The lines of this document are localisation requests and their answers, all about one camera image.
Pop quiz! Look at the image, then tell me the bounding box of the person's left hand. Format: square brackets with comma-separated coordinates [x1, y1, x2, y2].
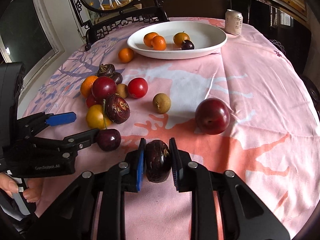
[0, 172, 44, 203]

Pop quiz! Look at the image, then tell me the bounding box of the white framed window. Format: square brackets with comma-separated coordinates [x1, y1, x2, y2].
[1, 0, 65, 87]

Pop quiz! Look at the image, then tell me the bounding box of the dark red plum in pile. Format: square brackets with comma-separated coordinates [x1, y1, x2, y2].
[92, 76, 117, 101]

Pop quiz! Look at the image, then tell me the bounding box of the white oval plate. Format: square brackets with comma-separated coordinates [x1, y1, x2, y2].
[127, 21, 227, 60]

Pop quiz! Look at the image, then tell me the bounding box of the black carved screen stand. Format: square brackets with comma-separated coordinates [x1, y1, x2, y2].
[70, 0, 169, 51]

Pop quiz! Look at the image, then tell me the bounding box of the orange tangerine in plate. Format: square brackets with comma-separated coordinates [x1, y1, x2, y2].
[143, 32, 158, 47]

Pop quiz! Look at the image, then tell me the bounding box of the yellow cherry tomato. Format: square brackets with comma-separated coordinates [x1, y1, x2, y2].
[86, 105, 113, 130]

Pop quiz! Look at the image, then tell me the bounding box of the small orange tangerine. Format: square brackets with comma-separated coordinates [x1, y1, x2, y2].
[151, 35, 167, 51]

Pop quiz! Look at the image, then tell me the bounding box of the bright red cherry tomato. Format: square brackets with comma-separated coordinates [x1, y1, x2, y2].
[127, 77, 148, 99]

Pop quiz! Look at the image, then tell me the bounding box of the pale drink can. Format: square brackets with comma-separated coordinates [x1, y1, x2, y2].
[225, 9, 243, 35]

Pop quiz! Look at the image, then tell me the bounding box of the pink patterned tablecloth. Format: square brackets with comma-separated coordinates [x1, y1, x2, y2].
[24, 18, 319, 239]

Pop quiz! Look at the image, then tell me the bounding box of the orange tangerine in pile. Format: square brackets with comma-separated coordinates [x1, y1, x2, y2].
[80, 75, 98, 99]

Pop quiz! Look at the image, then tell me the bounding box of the brown longan fruit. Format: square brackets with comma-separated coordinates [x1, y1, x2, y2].
[152, 93, 171, 114]

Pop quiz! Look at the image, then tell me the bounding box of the orange tangerine beside plate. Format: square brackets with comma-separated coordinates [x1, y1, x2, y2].
[118, 48, 135, 63]

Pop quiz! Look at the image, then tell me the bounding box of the yellow-orange fruit in plate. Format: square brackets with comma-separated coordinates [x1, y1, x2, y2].
[173, 31, 190, 47]

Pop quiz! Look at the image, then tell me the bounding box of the dark cherry near gripper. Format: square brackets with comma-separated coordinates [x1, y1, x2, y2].
[96, 99, 121, 152]

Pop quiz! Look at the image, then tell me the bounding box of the small red fruit hidden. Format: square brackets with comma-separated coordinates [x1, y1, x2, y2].
[86, 94, 101, 108]

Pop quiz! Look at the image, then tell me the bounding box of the dark cherry with stem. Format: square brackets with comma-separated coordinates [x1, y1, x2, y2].
[181, 40, 195, 50]

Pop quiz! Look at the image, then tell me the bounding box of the large dark red plum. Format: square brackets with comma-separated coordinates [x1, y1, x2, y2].
[195, 98, 230, 135]

